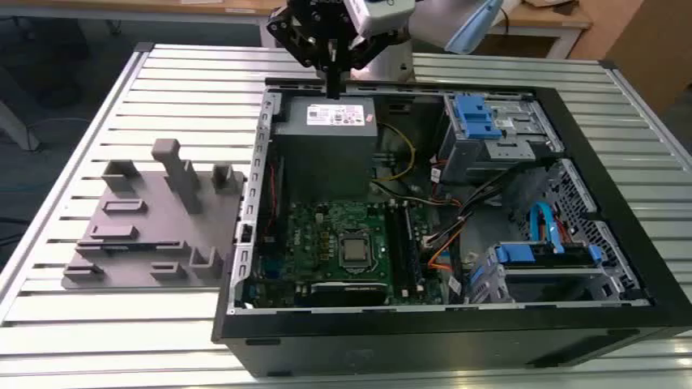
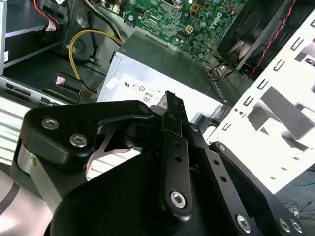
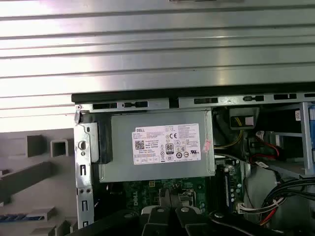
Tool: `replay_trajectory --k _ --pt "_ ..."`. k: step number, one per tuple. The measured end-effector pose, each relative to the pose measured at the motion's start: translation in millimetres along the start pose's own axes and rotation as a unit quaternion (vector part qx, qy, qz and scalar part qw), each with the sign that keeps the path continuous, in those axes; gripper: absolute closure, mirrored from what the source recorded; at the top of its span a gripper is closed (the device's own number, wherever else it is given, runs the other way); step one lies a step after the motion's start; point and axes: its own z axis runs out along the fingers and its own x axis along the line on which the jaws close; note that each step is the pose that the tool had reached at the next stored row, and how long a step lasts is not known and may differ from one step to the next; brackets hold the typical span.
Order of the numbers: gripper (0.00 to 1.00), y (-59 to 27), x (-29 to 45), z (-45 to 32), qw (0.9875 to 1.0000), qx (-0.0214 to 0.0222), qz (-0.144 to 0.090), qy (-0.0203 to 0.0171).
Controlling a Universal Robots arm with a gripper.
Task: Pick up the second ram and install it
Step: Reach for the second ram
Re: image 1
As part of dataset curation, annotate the black wire bundle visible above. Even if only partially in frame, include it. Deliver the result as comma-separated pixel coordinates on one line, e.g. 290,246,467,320
426,156,557,248

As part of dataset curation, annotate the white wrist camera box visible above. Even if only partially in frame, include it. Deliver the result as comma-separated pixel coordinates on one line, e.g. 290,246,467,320
345,0,418,40

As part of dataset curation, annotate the blue drive bay latch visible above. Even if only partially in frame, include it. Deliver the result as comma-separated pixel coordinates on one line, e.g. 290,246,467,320
453,94,501,139

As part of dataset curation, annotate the red wire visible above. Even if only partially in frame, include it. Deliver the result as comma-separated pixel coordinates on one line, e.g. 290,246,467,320
267,157,279,236

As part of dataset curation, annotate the white table leg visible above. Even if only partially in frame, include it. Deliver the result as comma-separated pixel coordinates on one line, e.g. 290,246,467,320
0,99,42,153

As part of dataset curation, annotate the gray parts rack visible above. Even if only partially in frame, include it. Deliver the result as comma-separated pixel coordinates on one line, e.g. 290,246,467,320
61,138,247,289

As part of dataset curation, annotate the metal drive cage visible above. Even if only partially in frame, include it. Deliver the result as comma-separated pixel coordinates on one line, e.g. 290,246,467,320
437,91,562,186

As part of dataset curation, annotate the black graphics card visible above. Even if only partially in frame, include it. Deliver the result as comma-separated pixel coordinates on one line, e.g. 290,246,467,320
307,280,389,307

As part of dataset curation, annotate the metal disk bay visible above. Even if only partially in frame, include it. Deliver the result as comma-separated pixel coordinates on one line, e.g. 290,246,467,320
466,242,633,305

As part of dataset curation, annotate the gray power supply unit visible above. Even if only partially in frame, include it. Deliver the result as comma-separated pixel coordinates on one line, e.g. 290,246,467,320
271,96,379,195

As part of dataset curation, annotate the silver CPU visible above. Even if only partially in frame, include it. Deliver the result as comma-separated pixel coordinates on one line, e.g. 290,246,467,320
339,237,374,260

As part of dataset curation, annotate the black RAM slot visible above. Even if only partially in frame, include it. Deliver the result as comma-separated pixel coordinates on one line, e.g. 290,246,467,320
386,200,407,295

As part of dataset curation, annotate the CPU socket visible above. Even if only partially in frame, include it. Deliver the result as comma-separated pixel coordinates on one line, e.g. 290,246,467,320
334,228,379,273

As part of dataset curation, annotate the orange wire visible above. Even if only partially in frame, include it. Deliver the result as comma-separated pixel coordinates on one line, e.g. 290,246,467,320
426,233,466,272

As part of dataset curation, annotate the empty blue disk carrier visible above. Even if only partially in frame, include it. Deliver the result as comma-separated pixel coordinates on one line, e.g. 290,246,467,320
466,263,490,304

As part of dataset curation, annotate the wooden desk white frame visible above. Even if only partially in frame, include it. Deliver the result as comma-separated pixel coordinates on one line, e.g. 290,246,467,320
177,0,593,60

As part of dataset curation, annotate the blue SATA wire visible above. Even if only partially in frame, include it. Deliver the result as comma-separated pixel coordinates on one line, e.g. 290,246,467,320
529,201,566,254

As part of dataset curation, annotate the black PC case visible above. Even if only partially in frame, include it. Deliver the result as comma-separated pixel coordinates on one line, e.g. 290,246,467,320
209,76,692,380

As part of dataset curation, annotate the brown wooden cabinet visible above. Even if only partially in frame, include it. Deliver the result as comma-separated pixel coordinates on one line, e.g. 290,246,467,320
566,0,692,117

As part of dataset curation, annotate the hard disk in blue carrier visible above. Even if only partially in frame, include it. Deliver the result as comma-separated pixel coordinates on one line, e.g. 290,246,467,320
494,242,603,268

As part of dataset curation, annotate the green motherboard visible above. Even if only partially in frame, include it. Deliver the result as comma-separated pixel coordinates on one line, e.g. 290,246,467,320
253,198,449,307

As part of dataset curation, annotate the yellow wire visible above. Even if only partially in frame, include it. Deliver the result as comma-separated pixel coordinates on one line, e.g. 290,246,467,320
375,122,417,182

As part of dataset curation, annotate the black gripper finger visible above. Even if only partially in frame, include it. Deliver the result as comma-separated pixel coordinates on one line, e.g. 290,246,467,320
265,7,334,100
333,34,379,100

